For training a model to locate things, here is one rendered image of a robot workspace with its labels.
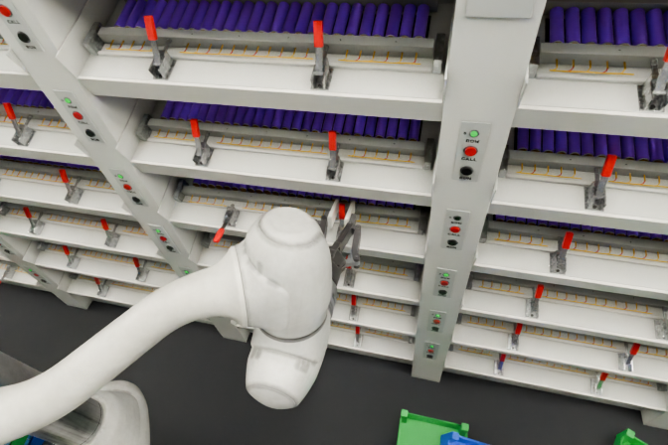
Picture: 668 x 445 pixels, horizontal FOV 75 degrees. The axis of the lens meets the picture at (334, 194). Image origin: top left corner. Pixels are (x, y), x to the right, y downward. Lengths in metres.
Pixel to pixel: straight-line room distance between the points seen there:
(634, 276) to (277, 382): 0.70
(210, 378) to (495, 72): 1.43
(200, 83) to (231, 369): 1.19
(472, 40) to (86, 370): 0.61
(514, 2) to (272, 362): 0.52
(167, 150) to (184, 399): 1.02
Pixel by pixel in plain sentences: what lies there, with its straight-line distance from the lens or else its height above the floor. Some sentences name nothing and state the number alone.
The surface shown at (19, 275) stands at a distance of 2.13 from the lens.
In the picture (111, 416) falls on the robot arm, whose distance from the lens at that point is 1.20.
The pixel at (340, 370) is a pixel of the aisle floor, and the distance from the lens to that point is 1.63.
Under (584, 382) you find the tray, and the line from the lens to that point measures 1.56.
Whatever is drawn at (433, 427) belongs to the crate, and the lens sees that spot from 1.58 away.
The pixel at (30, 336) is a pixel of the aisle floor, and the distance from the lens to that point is 2.16.
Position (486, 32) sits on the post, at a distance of 0.57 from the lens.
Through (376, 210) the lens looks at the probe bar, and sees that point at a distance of 0.94.
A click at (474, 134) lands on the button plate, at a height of 1.11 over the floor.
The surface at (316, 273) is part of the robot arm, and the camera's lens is 0.52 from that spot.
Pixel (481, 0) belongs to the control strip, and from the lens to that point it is 0.55.
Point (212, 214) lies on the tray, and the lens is 1.06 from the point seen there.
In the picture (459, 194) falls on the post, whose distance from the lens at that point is 0.76.
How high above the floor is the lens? 1.54
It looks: 49 degrees down
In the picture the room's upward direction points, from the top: 8 degrees counter-clockwise
